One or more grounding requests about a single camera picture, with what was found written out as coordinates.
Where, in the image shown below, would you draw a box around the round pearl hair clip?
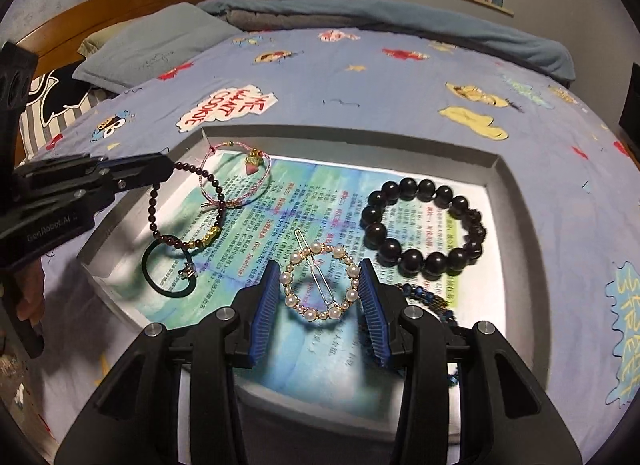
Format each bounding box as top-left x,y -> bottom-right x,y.
279,231 -> 361,324

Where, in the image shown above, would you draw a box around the printed paper sheet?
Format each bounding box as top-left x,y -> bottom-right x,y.
131,151 -> 497,428

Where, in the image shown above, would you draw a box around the black monitor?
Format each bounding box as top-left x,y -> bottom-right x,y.
619,62 -> 640,136

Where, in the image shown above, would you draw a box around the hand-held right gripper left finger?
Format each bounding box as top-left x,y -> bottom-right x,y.
54,259 -> 282,465

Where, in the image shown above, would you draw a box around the black hair tie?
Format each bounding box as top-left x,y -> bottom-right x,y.
141,233 -> 197,295

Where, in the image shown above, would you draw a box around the pink string bracelet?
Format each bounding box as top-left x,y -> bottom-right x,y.
199,141 -> 274,212

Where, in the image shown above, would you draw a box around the beige pillow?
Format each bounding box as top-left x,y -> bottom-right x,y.
77,27 -> 117,58

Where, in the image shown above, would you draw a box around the large black bead bracelet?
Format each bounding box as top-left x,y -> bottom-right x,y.
360,177 -> 487,279

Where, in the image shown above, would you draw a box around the grey-blue pillow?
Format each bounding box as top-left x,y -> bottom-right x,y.
72,2 -> 244,94

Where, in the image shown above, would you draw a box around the person's left hand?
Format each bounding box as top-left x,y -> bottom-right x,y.
14,265 -> 47,327

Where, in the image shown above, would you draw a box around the grey cardboard box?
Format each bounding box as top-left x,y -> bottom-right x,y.
76,124 -> 527,452

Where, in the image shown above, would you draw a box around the blue blanket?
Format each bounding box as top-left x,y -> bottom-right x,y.
197,0 -> 576,84

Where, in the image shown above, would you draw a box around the wooden headboard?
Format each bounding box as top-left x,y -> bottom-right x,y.
14,0 -> 217,73

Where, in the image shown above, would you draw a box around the black white patterned pillow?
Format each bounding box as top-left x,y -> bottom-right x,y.
19,65 -> 109,146

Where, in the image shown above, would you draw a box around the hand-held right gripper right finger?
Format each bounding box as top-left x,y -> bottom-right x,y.
357,259 -> 584,465

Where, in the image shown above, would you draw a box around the blue bead bracelet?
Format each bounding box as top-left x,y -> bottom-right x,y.
395,282 -> 462,387

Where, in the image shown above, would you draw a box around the dark purple bead bracelet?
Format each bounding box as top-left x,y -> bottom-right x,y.
148,157 -> 227,249

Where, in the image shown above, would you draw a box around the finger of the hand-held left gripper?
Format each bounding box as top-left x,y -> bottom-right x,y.
14,150 -> 174,180
30,171 -> 172,213

